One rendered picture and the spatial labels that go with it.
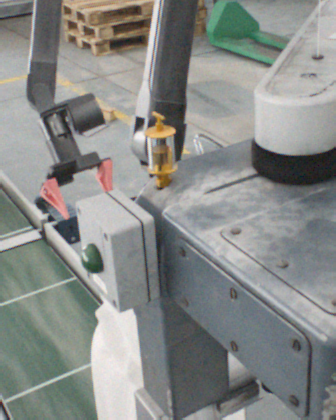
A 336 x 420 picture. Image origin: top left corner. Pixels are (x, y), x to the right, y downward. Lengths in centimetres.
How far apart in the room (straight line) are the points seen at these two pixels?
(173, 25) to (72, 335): 127
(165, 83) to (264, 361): 48
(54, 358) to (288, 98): 144
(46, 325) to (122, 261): 147
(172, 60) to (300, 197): 37
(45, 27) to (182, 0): 48
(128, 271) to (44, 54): 79
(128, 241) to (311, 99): 21
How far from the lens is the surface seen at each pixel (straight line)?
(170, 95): 91
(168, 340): 68
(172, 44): 91
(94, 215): 61
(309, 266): 51
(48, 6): 136
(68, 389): 183
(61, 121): 131
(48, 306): 213
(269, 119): 61
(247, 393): 82
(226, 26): 627
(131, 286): 62
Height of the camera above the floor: 162
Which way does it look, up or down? 27 degrees down
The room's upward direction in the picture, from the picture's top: 4 degrees counter-clockwise
